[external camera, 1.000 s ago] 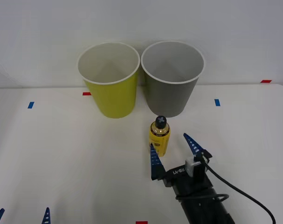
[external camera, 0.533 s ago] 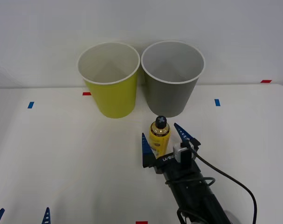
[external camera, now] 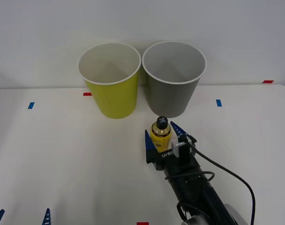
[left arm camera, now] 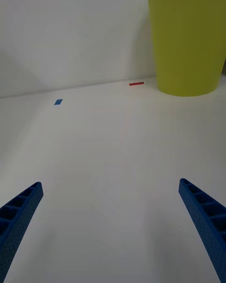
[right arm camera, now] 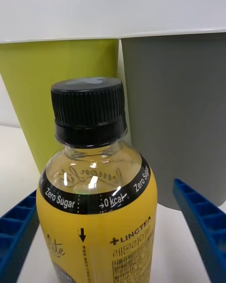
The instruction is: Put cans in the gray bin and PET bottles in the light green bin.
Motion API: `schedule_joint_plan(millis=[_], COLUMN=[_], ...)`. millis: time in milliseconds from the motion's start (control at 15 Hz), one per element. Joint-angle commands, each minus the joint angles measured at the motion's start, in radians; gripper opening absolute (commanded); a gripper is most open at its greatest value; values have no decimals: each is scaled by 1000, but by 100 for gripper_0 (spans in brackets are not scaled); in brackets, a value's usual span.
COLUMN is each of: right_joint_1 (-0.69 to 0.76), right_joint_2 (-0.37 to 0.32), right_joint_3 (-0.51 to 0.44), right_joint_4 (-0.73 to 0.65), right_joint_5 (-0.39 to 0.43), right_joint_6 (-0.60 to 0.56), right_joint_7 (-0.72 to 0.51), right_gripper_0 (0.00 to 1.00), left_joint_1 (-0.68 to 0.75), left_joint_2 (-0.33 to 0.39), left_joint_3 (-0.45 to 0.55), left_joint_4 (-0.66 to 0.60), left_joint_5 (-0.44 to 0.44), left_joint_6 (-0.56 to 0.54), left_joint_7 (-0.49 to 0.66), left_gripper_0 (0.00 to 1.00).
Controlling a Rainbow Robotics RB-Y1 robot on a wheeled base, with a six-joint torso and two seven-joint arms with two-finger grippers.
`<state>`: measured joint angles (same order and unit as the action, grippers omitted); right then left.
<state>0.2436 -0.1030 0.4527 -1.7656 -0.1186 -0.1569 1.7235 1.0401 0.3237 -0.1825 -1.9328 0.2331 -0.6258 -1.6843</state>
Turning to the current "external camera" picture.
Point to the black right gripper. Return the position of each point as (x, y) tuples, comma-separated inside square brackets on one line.
[(165, 162)]

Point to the yellow bottle with black cap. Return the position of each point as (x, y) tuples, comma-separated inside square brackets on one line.
[(159, 138)]

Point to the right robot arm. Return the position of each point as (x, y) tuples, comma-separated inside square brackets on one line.
[(198, 194)]

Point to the grey plastic bin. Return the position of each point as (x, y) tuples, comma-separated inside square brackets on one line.
[(170, 98)]

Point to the yellow-green plastic bin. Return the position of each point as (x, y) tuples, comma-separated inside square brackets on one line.
[(116, 98)]

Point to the pale grey right wrist camera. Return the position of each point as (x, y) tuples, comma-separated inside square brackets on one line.
[(179, 150)]

